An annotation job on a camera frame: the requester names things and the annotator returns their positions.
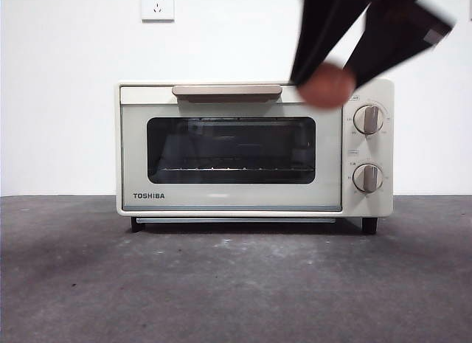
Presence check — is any white wall socket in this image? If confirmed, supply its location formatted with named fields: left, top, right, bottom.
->
left=141, top=0, right=175, bottom=23

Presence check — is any metal wire oven rack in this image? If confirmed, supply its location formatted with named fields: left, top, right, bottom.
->
left=162, top=167, right=314, bottom=173

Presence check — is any cream timer knob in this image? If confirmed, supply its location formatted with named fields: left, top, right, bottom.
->
left=352, top=163, right=384, bottom=194

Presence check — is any brown egg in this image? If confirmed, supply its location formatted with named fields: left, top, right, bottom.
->
left=297, top=62, right=357, bottom=108

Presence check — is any glass oven door with handle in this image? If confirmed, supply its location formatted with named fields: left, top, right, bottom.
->
left=119, top=84, right=343, bottom=212

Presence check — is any cream Toshiba toaster oven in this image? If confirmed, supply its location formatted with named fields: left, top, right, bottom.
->
left=114, top=78, right=395, bottom=235

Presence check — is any metal crumb tray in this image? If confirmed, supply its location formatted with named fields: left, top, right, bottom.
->
left=136, top=217, right=336, bottom=225

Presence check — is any cream temperature knob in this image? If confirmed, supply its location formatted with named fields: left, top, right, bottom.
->
left=353, top=105, right=384, bottom=136

